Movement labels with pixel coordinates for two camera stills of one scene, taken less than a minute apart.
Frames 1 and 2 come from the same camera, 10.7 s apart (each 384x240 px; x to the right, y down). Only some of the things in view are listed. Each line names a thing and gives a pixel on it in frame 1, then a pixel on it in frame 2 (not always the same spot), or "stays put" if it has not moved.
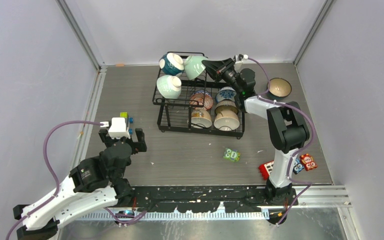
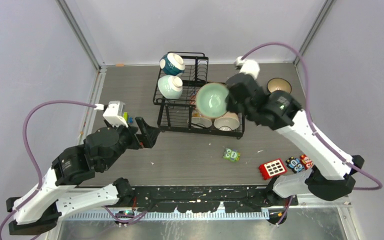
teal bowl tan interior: [279, 87] stays put
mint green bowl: [194, 66] to [210, 100]
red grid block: [265, 169] stays put
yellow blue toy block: [128, 120] stays put
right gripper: [214, 67] to [230, 104]
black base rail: [204, 199] stays put
